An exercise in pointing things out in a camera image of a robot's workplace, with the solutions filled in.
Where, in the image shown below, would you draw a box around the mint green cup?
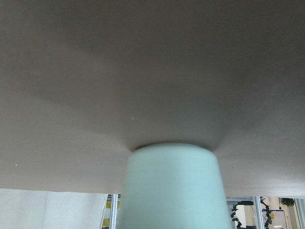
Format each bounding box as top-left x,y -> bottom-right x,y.
117,144 -> 232,229

